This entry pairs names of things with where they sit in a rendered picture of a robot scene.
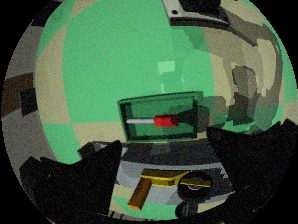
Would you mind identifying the green tray floor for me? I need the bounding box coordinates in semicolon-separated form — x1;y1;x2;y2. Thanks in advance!
124;96;193;136

